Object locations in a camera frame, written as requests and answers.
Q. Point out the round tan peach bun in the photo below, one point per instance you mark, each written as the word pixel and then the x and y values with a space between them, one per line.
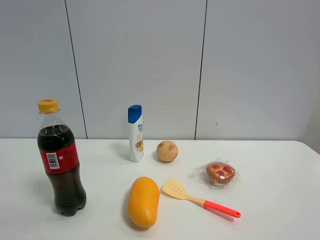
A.
pixel 167 151

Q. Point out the white blue shampoo bottle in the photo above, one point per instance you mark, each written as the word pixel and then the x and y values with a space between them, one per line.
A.
pixel 136 140

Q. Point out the yellow mango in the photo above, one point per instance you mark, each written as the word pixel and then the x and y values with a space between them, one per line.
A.
pixel 143 201

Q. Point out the wrapped fruit muffin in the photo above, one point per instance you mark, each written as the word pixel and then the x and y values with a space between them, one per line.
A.
pixel 216 174

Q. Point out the cola bottle yellow cap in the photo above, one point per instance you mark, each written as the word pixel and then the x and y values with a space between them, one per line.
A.
pixel 58 151

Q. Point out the beige spatula red handle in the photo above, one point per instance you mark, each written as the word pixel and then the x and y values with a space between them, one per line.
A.
pixel 175 190

